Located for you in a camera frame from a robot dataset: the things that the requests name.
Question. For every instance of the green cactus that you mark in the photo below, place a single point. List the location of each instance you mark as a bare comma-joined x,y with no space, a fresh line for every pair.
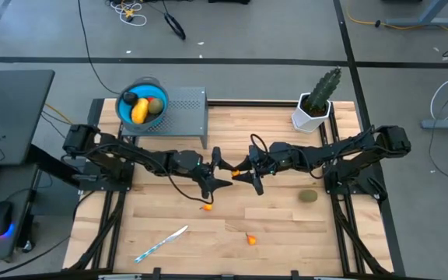
323,89

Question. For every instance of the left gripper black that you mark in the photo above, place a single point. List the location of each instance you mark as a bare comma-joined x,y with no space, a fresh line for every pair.
189,163

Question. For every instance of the wooden desk with grey legs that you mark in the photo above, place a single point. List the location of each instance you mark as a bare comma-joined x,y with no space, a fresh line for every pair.
422,21

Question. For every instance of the blue collapsible bowl grey rim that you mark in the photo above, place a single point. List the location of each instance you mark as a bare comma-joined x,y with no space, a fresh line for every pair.
124,113

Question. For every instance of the green-brown toy kiwi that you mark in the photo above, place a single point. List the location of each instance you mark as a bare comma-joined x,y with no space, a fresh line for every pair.
156,106
308,196

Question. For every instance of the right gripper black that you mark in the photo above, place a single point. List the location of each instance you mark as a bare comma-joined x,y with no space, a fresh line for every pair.
286,159

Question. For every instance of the yellow banana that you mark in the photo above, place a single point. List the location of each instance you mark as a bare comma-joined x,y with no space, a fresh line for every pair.
140,111

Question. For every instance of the grey perforated metal riser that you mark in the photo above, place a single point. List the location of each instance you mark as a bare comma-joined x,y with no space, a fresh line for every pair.
187,116

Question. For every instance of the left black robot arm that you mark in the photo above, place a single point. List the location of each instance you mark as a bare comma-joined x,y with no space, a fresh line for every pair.
103,148

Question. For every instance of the black aluminium table frame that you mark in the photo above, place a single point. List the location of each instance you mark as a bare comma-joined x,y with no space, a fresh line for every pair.
247,103

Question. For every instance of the orange pepper piece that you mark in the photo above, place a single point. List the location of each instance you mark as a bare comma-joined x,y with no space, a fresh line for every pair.
207,207

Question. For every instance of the black desk top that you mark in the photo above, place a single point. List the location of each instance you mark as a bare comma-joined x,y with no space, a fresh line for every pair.
14,109

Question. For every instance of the grey desk foot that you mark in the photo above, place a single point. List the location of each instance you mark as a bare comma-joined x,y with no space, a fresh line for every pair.
445,124

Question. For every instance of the white faceted plant pot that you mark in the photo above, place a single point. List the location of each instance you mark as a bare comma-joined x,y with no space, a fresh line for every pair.
303,122

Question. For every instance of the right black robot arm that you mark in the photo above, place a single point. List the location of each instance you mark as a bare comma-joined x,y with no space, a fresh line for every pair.
348,149

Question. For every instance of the black toy avocado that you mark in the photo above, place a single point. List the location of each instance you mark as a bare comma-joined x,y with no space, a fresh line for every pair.
130,98

